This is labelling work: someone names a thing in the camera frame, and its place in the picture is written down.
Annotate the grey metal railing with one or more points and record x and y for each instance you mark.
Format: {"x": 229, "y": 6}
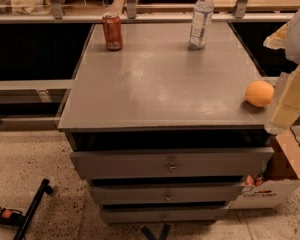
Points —
{"x": 90, "y": 11}

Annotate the black stand with orange clip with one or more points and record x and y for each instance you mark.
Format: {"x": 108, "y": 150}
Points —
{"x": 12, "y": 217}

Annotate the top grey drawer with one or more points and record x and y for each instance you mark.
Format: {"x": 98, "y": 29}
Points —
{"x": 166, "y": 163}

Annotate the middle grey drawer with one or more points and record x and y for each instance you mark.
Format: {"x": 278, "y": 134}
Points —
{"x": 165, "y": 193}

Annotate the orange fruit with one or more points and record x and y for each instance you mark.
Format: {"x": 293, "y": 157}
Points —
{"x": 259, "y": 93}

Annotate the bottom grey drawer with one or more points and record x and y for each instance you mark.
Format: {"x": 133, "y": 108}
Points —
{"x": 161, "y": 214}

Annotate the clear plastic water bottle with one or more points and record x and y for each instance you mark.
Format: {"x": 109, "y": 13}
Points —
{"x": 201, "y": 20}

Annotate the grey drawer cabinet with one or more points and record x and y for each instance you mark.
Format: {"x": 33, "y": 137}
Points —
{"x": 156, "y": 93}

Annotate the orange soda can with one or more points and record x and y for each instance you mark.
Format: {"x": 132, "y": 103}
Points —
{"x": 112, "y": 31}

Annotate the white cardboard box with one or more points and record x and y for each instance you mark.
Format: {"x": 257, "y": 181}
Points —
{"x": 277, "y": 181}

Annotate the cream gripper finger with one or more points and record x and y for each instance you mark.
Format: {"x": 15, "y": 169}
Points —
{"x": 276, "y": 40}
{"x": 287, "y": 109}

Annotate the grey drawer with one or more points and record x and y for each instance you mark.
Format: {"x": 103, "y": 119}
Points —
{"x": 161, "y": 214}
{"x": 165, "y": 193}
{"x": 166, "y": 163}

